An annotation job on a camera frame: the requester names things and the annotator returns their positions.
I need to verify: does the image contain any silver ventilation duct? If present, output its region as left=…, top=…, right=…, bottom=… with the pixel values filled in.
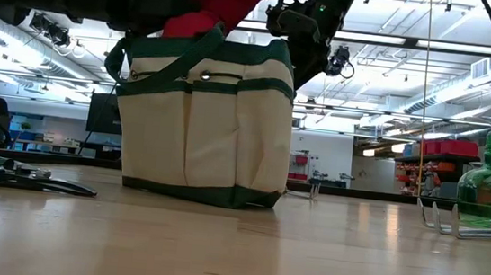
left=0, top=7, right=101, bottom=87
left=402, top=48, right=491, bottom=125

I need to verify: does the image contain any shelf rack with bins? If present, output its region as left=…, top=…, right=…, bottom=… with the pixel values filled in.
left=390, top=146, right=484, bottom=203

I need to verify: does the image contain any red cart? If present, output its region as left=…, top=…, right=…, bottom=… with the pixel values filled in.
left=287, top=153, right=311, bottom=182

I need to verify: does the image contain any wooden handled hand rake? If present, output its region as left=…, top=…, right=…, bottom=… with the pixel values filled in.
left=413, top=198, right=491, bottom=244

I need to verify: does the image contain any beige green gardening bag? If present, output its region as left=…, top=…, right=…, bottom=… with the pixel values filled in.
left=91, top=15, right=303, bottom=216

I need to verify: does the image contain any black aluminium table frame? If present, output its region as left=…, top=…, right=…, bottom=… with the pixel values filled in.
left=0, top=146, right=460, bottom=210

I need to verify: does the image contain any black monitor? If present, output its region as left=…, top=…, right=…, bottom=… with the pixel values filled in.
left=85, top=90, right=127, bottom=137

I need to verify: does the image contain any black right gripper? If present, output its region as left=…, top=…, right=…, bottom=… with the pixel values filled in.
left=258, top=0, right=360, bottom=97

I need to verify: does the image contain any red storage bin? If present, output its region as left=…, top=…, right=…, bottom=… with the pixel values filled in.
left=449, top=138, right=481, bottom=160
left=422, top=137, right=455, bottom=159

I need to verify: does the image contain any yellow hanging cable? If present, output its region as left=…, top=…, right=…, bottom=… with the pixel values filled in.
left=410, top=0, right=440, bottom=199

